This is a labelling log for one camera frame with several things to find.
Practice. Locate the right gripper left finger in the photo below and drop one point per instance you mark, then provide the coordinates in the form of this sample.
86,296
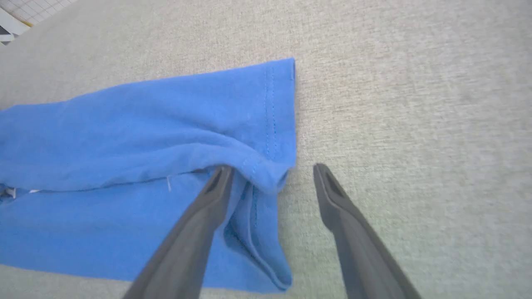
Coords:
191,241

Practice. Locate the grey fabric sofa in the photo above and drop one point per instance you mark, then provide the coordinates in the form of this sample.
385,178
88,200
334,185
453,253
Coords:
415,104

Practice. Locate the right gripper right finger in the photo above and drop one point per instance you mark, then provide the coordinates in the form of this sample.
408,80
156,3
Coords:
357,249

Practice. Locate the blue garment with striped trim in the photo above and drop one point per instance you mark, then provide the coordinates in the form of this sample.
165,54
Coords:
124,145

